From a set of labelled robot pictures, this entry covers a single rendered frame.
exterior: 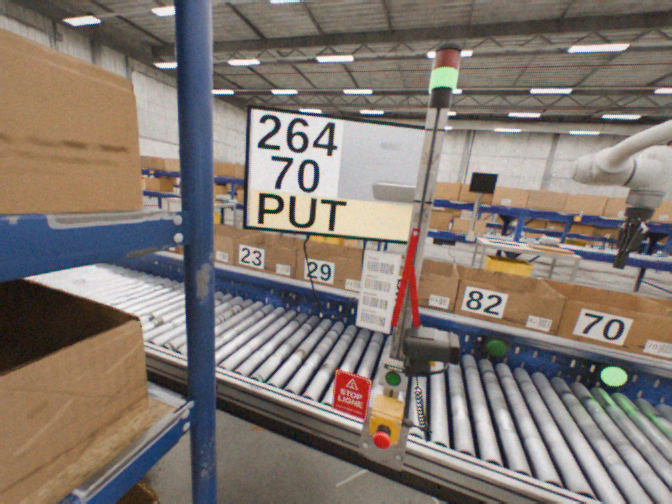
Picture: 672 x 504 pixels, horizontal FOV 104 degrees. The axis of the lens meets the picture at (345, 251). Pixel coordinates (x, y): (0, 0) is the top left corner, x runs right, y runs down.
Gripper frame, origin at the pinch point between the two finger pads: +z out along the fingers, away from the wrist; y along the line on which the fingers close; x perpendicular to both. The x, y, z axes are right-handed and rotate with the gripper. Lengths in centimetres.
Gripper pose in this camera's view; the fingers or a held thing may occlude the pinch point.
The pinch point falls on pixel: (620, 259)
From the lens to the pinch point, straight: 148.7
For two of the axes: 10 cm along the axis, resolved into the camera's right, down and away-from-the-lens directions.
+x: -9.4, -1.8, 2.8
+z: -1.1, 9.6, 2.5
